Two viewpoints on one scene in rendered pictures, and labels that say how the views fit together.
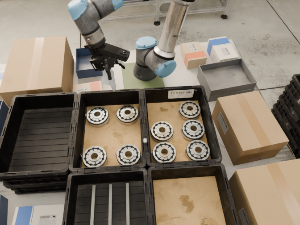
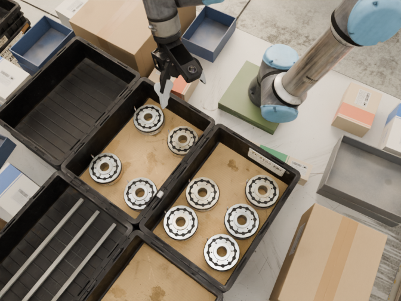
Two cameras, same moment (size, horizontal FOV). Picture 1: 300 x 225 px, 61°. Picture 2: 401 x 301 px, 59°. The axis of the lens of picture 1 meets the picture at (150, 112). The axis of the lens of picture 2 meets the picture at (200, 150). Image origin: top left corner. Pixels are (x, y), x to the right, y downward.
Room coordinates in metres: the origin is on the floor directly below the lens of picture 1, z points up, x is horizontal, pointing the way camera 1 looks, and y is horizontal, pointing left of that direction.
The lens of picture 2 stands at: (0.36, -0.26, 1.91)
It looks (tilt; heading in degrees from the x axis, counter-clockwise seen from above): 67 degrees down; 42
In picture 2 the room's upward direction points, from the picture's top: 3 degrees counter-clockwise
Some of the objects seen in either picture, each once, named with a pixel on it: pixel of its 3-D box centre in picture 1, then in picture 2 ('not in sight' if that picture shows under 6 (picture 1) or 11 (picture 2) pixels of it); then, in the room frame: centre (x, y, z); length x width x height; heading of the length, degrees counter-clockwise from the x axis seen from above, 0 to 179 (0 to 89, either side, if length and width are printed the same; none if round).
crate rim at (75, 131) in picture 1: (109, 127); (140, 145); (0.58, 0.18, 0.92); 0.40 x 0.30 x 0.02; 4
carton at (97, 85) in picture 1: (89, 94); (173, 80); (0.90, 0.34, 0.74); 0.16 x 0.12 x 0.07; 103
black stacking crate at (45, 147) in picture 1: (43, 136); (74, 105); (0.56, 0.47, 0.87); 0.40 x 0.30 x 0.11; 4
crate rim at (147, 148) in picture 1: (178, 122); (221, 200); (0.60, -0.12, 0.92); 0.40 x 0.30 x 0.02; 4
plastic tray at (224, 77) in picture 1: (226, 76); (370, 177); (1.01, -0.44, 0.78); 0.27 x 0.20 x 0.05; 103
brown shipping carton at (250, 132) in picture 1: (246, 127); (326, 269); (0.66, -0.48, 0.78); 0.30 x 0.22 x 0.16; 13
